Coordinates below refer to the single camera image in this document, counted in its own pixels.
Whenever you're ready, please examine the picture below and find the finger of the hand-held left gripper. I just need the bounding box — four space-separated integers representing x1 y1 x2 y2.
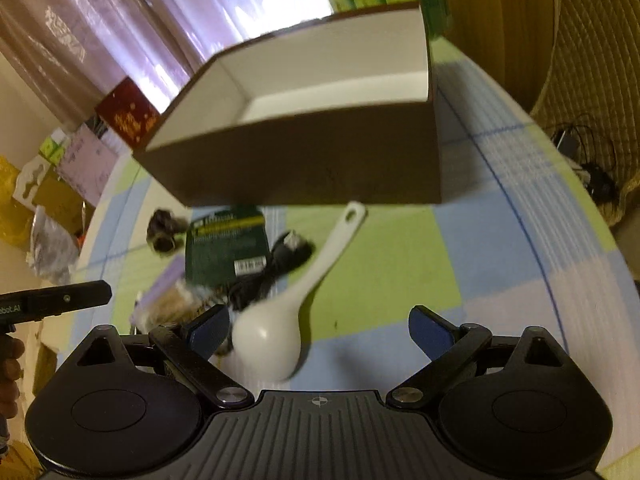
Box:
20 281 112 318

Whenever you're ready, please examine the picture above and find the beige quilted sofa cover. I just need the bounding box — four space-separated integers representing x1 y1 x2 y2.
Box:
529 0 640 233

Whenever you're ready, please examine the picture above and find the black cable bundle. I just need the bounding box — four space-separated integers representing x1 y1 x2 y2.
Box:
225 230 316 312

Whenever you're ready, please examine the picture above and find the brown wooden furniture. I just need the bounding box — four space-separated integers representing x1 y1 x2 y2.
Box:
439 0 560 107

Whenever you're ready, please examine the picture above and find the red box with gold print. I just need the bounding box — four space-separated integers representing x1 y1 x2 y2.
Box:
95 76 162 151

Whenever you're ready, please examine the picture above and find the black charger with cable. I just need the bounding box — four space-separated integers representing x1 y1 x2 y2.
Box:
550 124 622 207

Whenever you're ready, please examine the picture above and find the white plastic spoon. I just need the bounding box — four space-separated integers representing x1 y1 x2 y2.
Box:
232 201 367 381

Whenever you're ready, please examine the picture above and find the person's left hand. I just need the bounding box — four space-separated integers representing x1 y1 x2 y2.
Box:
0 334 26 420

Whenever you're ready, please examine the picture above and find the dark green packet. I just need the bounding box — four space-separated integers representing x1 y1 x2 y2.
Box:
185 205 271 292

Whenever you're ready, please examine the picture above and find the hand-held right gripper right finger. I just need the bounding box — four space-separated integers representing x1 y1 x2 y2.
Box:
387 305 571 408

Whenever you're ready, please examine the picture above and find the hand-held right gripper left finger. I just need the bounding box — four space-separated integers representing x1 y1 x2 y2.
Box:
55 305 253 408

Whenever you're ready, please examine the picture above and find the yellow plastic bag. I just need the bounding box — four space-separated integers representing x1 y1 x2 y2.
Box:
0 155 37 247

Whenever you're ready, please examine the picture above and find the purple packet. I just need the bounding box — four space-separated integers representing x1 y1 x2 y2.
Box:
132 255 187 322

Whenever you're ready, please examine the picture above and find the leopard print hair claw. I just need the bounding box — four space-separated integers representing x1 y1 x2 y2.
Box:
135 282 235 357

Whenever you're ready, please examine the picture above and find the small dark brown object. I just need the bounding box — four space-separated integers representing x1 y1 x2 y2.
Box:
146 208 190 256

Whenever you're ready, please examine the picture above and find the sheer purple curtain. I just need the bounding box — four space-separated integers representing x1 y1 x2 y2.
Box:
0 0 336 127

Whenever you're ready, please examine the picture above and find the pink paper bag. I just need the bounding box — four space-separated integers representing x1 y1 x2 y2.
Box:
54 125 120 207

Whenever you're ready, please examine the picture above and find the silver foil bag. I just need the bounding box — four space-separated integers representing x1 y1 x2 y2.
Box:
29 209 82 283

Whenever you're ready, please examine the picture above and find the brown cardboard box white inside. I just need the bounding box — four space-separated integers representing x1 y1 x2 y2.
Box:
131 2 444 207

